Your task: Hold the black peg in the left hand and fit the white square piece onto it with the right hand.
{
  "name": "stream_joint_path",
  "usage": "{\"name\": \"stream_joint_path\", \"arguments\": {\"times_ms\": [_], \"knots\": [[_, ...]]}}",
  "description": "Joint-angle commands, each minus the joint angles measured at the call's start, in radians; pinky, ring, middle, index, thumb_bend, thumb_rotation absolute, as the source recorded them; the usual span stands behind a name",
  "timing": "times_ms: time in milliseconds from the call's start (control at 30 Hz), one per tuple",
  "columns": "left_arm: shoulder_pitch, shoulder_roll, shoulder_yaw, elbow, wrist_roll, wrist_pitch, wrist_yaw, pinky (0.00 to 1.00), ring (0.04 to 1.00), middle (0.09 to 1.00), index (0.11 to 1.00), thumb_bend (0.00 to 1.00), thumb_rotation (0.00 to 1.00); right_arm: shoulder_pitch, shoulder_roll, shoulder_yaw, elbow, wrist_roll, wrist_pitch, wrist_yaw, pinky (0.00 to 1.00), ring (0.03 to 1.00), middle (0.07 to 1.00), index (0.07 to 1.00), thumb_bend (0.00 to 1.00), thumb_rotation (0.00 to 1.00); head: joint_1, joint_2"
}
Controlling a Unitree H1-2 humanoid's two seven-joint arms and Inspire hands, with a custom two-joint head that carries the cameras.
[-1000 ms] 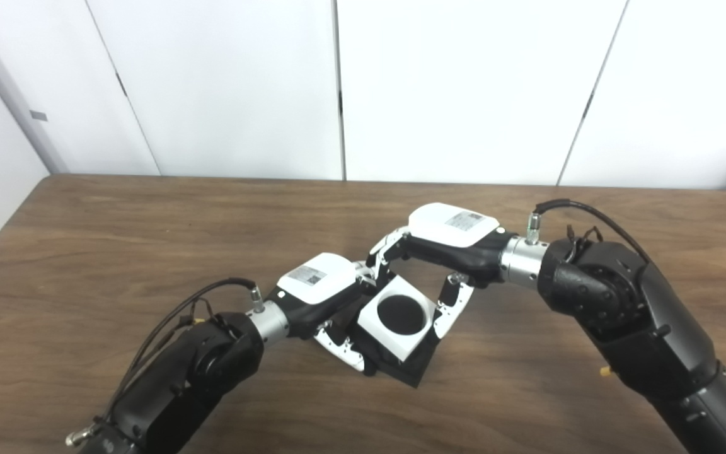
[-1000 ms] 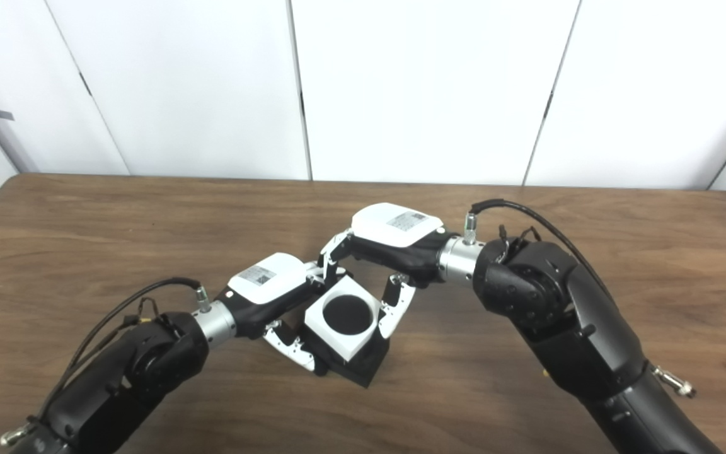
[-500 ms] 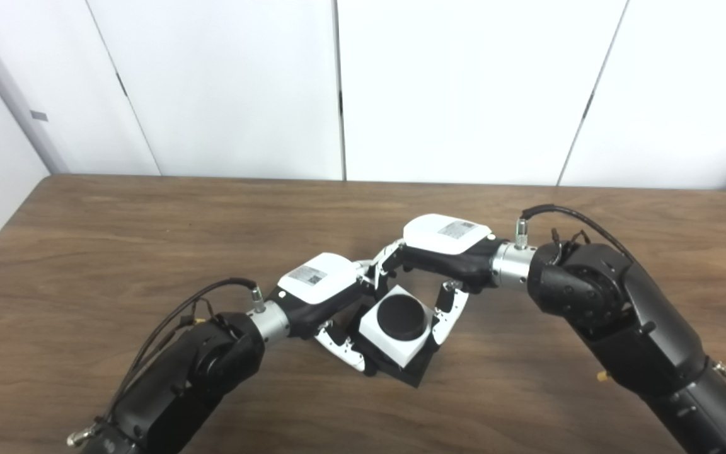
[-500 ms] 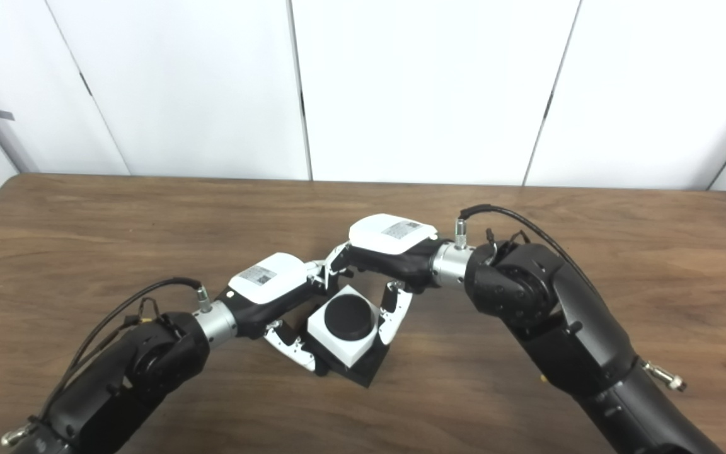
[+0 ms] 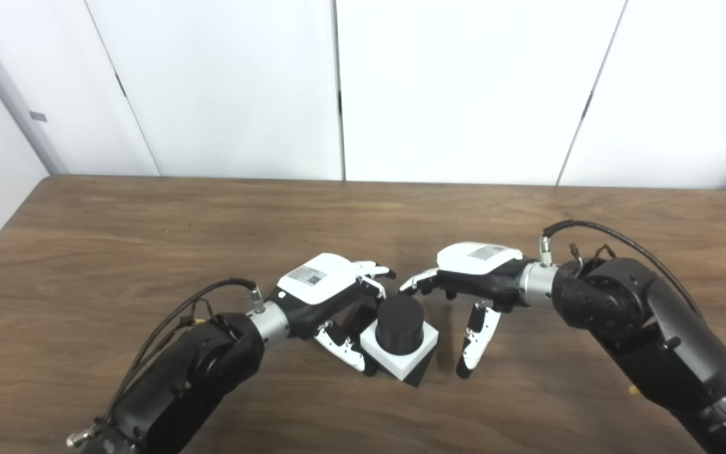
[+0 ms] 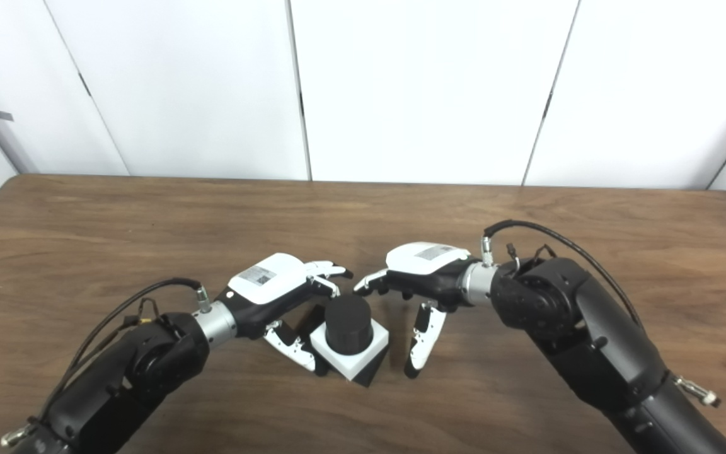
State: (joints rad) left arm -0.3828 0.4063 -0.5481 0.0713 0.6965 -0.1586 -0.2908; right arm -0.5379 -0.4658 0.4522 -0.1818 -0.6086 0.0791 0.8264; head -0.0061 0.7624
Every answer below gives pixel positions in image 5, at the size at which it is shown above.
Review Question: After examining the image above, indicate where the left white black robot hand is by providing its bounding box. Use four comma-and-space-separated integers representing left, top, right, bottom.
267, 253, 397, 373

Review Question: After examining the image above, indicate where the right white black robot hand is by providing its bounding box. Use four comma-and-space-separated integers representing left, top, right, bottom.
399, 242, 535, 380

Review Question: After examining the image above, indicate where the black peg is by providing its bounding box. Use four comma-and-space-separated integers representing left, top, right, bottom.
338, 294, 439, 388

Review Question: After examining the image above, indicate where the white square piece with hole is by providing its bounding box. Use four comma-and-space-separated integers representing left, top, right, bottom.
360, 320, 439, 381

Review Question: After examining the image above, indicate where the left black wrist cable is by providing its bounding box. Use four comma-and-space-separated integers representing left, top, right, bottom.
66, 278, 266, 447

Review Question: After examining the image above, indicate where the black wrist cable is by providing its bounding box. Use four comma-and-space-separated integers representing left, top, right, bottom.
539, 219, 726, 395
66, 278, 266, 447

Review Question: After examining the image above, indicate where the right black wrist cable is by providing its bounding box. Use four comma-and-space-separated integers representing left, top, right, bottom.
539, 219, 726, 395

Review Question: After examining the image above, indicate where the grey vertical wall post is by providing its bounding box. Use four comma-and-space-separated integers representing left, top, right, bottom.
0, 0, 69, 177

